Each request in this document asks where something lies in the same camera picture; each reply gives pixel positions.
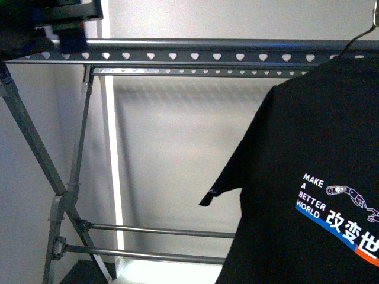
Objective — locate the metal wire hanger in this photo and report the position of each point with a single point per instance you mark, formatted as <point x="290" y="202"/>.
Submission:
<point x="371" y="29"/>

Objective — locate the black printed t-shirt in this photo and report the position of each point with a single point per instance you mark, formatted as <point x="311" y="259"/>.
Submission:
<point x="307" y="169"/>

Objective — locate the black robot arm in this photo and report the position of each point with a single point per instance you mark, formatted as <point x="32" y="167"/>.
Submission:
<point x="23" y="26"/>

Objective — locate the grey metal clothes rack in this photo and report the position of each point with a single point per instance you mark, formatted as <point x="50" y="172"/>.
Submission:
<point x="166" y="57"/>

